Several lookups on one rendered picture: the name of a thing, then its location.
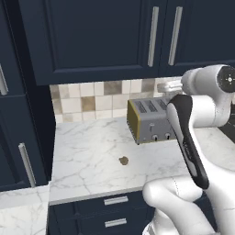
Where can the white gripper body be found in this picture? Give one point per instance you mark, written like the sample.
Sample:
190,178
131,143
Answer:
169,85

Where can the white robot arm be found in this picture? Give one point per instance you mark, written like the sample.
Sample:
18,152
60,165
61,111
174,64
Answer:
183,199

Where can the navy tall cabinet door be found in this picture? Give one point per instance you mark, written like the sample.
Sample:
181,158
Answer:
9,36
12,137

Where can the grey toaster with yellow side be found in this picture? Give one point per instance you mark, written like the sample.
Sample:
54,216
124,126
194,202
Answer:
150,122

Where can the small brown round item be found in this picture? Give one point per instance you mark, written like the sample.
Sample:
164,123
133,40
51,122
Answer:
123,160

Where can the navy drawer front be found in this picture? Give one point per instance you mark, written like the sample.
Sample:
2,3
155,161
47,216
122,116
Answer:
79,205
82,225

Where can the wide navy wall cabinet door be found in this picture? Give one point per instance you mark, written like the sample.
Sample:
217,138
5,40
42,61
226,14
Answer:
91,36

